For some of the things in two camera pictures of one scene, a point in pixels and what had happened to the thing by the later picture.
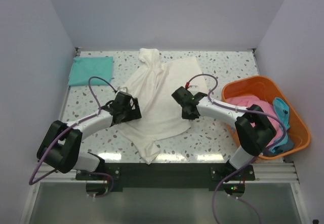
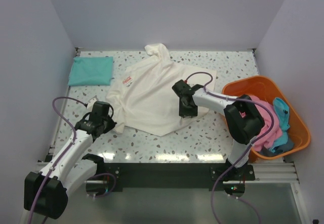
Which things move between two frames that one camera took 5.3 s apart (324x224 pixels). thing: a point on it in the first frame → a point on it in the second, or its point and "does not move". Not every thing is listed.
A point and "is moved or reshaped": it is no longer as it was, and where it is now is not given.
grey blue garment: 286,146 does not move
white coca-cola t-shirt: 153,81 is moved or reshaped
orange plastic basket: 266,88 does not move
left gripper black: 133,113 → 111,123
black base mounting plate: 168,177 does not move
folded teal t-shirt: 84,68 does not move
